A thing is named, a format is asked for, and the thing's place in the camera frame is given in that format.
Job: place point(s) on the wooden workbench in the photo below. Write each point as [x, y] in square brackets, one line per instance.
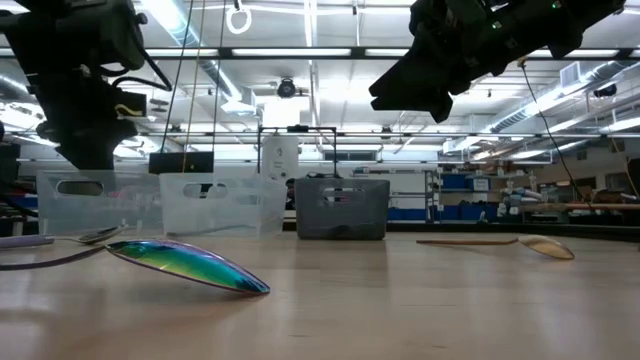
[575, 206]

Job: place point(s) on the black monitor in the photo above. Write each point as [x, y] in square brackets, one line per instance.
[180, 162]

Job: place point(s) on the shelf rack with blue bins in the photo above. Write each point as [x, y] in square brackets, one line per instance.
[460, 182]

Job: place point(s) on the clear plastic bin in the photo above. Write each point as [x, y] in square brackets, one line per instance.
[240, 210]
[125, 215]

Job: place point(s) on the iridescent rainbow spoon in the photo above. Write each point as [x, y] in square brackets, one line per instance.
[190, 265]

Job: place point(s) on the overhead rig light bar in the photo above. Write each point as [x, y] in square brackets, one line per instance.
[225, 52]

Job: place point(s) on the grey plastic bin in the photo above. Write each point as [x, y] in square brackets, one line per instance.
[310, 210]

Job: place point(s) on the white device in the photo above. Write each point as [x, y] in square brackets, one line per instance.
[280, 155]

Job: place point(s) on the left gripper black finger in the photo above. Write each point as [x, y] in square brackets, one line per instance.
[95, 152]

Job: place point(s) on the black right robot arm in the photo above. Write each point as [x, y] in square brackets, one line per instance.
[550, 30]

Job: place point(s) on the light wooden spoon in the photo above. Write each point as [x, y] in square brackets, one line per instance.
[547, 246]

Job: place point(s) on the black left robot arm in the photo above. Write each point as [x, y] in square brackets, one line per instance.
[60, 35]

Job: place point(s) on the silver air duct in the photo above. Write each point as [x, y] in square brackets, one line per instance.
[550, 97]

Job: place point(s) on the black tube stand frame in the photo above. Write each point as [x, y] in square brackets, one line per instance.
[300, 128]

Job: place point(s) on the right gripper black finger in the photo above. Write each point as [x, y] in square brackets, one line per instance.
[430, 101]
[405, 77]

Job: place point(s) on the black ceiling camera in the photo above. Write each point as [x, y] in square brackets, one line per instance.
[286, 88]

